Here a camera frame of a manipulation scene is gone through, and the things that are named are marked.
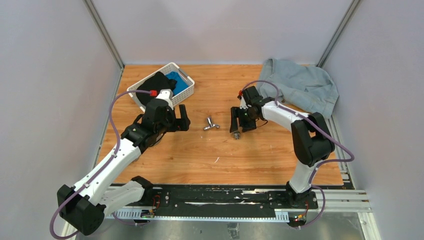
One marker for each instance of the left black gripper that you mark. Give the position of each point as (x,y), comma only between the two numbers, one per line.
(185,121)

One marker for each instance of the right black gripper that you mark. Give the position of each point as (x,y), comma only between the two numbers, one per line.
(235,113)

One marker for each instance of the steel threaded pipe fitting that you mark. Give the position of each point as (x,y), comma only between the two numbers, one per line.
(236,135)

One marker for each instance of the chrome water faucet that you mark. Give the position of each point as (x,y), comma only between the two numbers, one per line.
(210,124)

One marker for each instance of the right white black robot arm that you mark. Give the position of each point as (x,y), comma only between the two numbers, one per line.
(310,136)

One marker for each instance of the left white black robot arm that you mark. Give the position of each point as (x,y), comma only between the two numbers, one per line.
(86,204)

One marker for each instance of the blue cloth in basket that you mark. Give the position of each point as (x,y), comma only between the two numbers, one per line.
(177,82)

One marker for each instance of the black cloth in basket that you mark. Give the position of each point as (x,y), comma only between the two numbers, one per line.
(157,82)

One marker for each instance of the grey-blue denim garment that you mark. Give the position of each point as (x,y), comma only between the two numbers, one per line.
(309,88)

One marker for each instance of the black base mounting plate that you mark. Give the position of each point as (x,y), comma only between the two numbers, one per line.
(223,202)

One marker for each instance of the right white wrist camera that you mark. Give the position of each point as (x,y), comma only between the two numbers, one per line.
(243,105)

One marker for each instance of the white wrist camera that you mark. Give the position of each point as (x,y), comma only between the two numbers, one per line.
(243,105)
(166,95)

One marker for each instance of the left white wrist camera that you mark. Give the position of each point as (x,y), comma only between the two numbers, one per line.
(166,95)

